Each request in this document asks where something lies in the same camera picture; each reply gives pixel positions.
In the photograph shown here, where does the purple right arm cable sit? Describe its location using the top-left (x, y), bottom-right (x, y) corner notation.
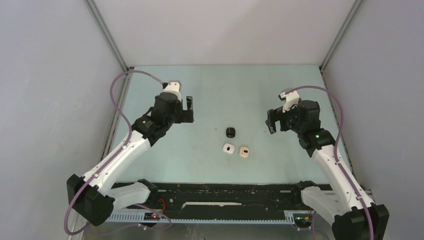
top-left (284, 85), bottom-right (375, 240)

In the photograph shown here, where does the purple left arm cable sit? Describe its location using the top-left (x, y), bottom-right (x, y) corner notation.
top-left (63, 69), bottom-right (167, 236)

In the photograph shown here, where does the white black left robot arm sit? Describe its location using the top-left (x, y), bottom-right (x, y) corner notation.
top-left (66, 92), bottom-right (194, 226)

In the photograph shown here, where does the white charging case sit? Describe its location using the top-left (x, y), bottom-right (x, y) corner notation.
top-left (222, 143), bottom-right (235, 155)

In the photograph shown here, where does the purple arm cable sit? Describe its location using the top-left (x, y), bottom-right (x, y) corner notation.
top-left (284, 85), bottom-right (375, 240)
top-left (63, 69), bottom-right (167, 236)

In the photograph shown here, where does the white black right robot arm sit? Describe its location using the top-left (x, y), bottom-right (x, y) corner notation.
top-left (265, 100), bottom-right (390, 240)

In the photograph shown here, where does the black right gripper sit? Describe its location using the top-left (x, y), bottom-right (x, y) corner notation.
top-left (265, 101), bottom-right (305, 134)

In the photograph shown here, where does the pink charging case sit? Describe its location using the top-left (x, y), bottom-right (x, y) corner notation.
top-left (239, 146), bottom-right (250, 158)

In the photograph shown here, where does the black gold-trimmed charging case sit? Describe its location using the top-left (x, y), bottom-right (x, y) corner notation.
top-left (225, 127), bottom-right (236, 139)

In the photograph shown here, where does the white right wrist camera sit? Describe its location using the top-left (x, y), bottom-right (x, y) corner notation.
top-left (278, 87), bottom-right (300, 113)

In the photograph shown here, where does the grey slotted cable duct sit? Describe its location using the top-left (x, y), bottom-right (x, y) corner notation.
top-left (105, 210), bottom-right (295, 225)

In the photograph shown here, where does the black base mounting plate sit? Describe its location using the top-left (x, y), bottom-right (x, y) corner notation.
top-left (126, 182), bottom-right (325, 223)

